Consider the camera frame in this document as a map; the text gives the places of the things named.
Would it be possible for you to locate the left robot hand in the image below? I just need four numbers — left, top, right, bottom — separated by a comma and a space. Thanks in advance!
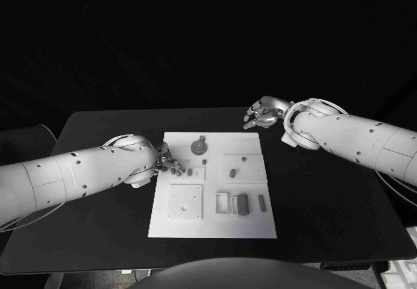
154, 141, 186, 178

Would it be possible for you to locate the black mesh chair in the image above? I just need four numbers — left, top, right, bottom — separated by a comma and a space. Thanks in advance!
0, 123, 59, 167

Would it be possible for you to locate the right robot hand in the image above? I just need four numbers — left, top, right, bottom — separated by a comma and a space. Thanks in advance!
241, 95, 294, 130

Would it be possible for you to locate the white moulded packaging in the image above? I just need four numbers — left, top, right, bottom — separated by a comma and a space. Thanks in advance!
379, 226, 417, 289

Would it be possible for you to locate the thick long grey cylinder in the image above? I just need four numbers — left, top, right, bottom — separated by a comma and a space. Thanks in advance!
236, 193, 249, 216

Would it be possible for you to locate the white cable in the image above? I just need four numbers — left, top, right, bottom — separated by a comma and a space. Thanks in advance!
373, 169, 417, 208
102, 133, 135, 146
304, 98, 349, 114
0, 201, 66, 234

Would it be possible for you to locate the grey gear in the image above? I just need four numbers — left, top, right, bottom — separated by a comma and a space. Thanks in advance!
190, 140, 207, 156

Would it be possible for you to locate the white task board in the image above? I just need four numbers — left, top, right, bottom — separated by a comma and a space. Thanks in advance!
147, 131, 278, 239

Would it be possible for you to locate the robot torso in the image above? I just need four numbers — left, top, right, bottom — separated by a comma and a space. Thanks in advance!
125, 257, 376, 289

